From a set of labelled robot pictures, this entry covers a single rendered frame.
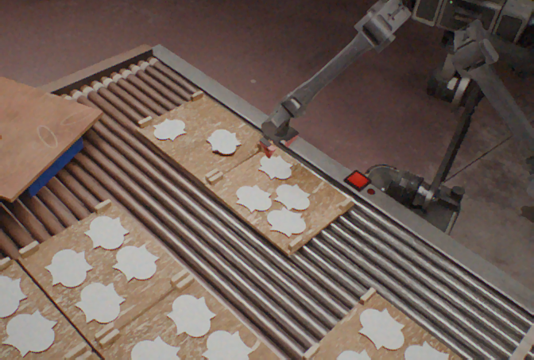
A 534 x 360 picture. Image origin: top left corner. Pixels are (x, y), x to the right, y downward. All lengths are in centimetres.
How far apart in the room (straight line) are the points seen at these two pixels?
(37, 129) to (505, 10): 169
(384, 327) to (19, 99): 153
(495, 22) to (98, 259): 157
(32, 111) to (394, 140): 242
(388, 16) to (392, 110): 240
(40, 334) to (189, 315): 41
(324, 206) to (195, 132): 60
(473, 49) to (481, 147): 239
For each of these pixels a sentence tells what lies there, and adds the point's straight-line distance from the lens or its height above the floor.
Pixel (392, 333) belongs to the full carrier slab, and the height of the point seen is 95.
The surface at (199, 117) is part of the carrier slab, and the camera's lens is 234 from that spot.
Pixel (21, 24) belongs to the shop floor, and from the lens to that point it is 493.
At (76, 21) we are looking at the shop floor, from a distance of 489.
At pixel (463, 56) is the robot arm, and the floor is 157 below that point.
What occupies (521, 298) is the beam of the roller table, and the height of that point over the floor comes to 91.
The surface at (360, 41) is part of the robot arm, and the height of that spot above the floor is 153.
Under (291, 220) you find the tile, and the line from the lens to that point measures 196.
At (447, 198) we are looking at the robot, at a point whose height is 28.
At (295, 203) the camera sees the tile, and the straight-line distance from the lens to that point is 201.
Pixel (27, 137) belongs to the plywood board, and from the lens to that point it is 216.
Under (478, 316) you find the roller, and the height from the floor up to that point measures 92.
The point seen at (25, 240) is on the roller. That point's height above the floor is 92.
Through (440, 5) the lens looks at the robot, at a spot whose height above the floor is 146.
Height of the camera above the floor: 241
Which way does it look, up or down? 43 degrees down
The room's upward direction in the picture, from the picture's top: 7 degrees clockwise
